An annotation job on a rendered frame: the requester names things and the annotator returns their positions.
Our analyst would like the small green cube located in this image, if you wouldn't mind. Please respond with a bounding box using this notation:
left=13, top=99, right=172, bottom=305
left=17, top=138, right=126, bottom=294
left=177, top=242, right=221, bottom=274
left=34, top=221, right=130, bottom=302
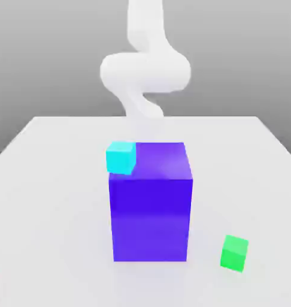
left=220, top=234, right=250, bottom=273

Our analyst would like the large purple box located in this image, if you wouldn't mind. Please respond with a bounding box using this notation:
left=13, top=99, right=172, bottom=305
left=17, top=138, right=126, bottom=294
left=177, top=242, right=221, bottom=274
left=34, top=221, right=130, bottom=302
left=108, top=142, right=193, bottom=263

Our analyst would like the small cyan cube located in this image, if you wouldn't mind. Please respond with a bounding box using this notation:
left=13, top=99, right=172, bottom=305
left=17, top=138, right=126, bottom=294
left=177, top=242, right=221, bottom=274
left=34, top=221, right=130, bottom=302
left=105, top=141, right=137, bottom=176

